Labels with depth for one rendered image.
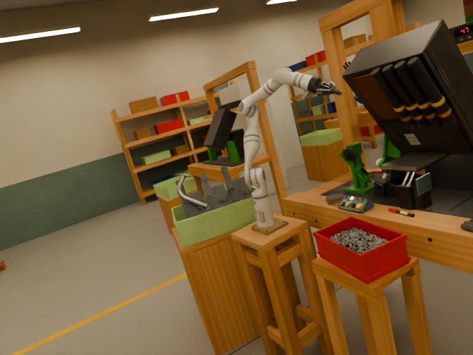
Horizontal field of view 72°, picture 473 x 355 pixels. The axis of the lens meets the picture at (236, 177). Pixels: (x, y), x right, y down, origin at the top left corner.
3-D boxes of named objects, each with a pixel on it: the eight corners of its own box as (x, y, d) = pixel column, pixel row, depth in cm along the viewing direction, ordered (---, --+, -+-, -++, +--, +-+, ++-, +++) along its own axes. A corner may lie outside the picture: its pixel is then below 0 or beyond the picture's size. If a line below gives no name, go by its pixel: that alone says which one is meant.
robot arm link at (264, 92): (262, 76, 173) (275, 81, 178) (235, 104, 193) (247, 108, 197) (265, 90, 169) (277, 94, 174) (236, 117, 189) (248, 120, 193)
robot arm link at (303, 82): (314, 94, 165) (304, 91, 169) (317, 73, 158) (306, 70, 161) (305, 101, 160) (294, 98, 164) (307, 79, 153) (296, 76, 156)
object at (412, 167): (417, 173, 128) (415, 166, 128) (381, 172, 143) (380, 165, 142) (470, 146, 145) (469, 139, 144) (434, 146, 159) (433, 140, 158)
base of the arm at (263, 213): (266, 229, 177) (260, 200, 173) (255, 226, 184) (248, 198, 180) (278, 222, 182) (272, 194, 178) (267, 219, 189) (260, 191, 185)
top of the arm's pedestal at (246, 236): (264, 253, 163) (262, 246, 162) (231, 240, 190) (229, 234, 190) (309, 227, 178) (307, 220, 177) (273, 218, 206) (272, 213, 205)
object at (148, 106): (255, 164, 856) (233, 77, 811) (143, 205, 742) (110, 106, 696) (246, 163, 905) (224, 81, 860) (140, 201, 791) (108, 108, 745)
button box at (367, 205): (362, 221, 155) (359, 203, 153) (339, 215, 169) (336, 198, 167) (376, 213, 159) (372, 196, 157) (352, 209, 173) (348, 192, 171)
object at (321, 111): (374, 149, 667) (352, 34, 622) (300, 149, 891) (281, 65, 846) (391, 141, 688) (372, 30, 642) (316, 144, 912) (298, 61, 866)
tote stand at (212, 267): (216, 357, 217) (181, 250, 202) (200, 316, 266) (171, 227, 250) (304, 314, 235) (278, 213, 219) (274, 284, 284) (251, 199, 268)
